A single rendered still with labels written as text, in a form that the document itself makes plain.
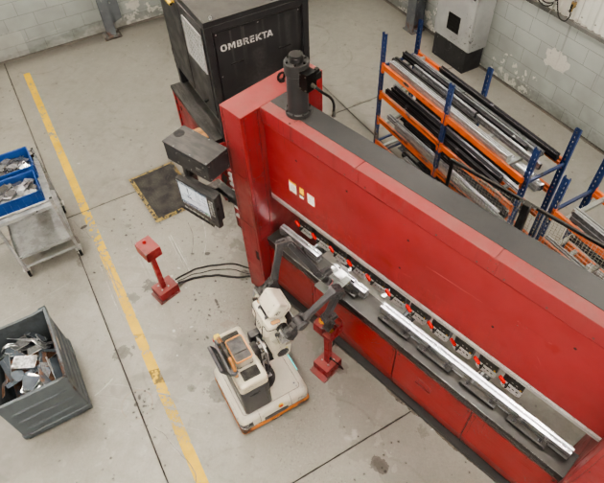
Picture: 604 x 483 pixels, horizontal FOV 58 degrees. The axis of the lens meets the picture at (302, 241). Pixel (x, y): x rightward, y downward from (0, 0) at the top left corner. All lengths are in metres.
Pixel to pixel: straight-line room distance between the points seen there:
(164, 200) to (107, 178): 0.91
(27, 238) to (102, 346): 1.56
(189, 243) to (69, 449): 2.42
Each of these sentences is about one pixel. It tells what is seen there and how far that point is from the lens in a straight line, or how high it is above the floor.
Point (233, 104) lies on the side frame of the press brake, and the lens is 4.20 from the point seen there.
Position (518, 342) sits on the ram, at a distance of 3.67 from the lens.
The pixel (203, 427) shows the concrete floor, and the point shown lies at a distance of 5.19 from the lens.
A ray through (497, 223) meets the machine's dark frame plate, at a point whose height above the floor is 2.30.
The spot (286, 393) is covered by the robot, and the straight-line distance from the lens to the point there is 4.91.
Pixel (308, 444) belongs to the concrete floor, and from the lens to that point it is 5.03.
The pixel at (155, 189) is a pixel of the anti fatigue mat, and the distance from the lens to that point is 7.04.
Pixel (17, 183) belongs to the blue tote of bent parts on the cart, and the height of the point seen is 0.96.
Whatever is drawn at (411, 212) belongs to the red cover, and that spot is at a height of 2.24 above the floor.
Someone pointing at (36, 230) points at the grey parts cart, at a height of 0.33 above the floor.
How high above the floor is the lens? 4.75
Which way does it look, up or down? 50 degrees down
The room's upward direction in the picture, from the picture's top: 3 degrees counter-clockwise
